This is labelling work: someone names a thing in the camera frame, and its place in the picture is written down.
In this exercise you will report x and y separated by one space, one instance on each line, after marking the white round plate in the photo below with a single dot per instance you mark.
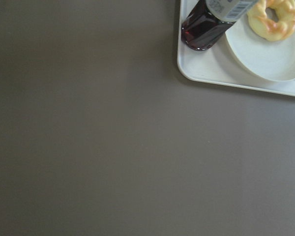
273 61

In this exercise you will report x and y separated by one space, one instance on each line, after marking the cream rabbit tray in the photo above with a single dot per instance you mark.
218 66

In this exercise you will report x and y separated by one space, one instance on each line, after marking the twisted glazed donut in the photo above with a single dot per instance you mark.
266 27

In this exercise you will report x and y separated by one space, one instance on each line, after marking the dark tea bottle on tray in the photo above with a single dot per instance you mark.
210 19

